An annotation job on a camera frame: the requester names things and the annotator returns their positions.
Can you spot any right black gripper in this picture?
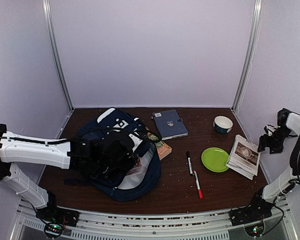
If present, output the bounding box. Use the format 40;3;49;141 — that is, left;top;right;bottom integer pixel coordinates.
257;125;292;153

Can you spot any white coffee cover notebook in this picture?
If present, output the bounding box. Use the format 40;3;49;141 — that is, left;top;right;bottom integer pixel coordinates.
225;134;260;180

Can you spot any pink Taming Shrew book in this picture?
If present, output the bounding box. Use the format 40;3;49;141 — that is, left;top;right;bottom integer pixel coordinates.
126;157;145;176

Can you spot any navy blue backpack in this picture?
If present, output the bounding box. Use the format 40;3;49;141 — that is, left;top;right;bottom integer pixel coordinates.
65;107;161;202

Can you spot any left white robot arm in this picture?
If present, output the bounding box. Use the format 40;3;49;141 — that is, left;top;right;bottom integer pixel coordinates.
0;124;142;222

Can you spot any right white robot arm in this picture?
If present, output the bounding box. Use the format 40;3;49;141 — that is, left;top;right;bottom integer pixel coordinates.
246;108;300;221

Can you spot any white teal bowl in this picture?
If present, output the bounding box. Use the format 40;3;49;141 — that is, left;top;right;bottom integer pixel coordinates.
213;115;234;134

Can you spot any green plate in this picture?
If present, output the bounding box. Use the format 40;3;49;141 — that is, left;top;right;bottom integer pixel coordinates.
201;147;229;173

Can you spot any orange treehouse paperback book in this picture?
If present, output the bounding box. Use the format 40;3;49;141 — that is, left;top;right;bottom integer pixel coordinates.
146;128;172;160

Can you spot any dark blue hardcover notebook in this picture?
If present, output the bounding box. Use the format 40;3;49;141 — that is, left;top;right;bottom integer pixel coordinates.
151;109;189;141

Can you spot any black marker pen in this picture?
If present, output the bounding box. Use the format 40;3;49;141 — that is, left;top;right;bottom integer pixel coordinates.
186;151;194;176

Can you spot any red marker pen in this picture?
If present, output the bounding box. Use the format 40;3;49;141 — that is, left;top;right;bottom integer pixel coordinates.
193;170;204;199

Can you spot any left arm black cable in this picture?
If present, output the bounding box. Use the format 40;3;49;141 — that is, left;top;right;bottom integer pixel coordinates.
0;124;161;146

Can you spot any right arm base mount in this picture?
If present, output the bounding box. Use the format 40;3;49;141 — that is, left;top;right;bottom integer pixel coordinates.
229;198;274;238

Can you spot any right aluminium corner post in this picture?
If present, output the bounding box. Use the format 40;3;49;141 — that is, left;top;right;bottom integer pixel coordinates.
232;0;263;114

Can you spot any aluminium corner post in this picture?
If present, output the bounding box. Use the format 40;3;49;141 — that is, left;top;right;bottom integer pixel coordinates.
42;0;74;112
232;0;263;114

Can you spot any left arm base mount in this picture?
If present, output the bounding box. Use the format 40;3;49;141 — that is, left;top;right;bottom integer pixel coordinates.
31;204;80;239

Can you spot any aluminium front rail frame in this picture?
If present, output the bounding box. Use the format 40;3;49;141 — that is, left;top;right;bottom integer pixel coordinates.
11;196;300;240

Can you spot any left aluminium corner post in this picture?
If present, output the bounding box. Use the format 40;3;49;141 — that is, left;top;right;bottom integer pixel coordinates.
42;0;74;112

